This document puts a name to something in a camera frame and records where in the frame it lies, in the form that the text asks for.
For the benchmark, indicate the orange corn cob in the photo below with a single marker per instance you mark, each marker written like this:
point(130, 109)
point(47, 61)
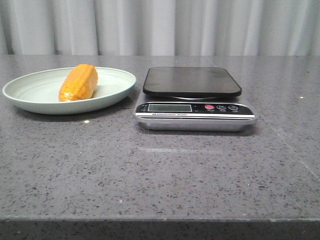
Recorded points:
point(80, 84)

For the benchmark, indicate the silver black kitchen scale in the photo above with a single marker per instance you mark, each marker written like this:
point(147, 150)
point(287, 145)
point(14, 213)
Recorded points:
point(192, 99)

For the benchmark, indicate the pale green plate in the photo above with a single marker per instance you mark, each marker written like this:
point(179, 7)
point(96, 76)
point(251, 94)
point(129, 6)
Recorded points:
point(39, 92)

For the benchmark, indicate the white pleated curtain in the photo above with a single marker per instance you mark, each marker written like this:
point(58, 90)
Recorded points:
point(160, 27)

